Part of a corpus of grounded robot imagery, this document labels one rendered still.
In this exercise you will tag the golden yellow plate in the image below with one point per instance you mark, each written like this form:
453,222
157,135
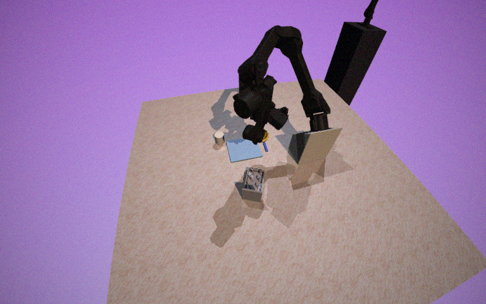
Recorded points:
266,136

